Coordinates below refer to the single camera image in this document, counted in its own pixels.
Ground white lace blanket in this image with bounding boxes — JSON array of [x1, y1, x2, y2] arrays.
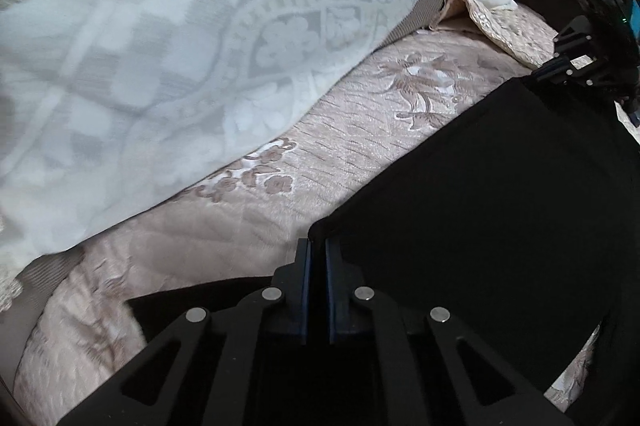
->
[[1, 0, 512, 309]]

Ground black pants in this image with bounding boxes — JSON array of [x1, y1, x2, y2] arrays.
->
[[124, 74, 640, 426]]

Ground pink quilted bedspread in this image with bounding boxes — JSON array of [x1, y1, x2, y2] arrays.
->
[[14, 0, 601, 422]]

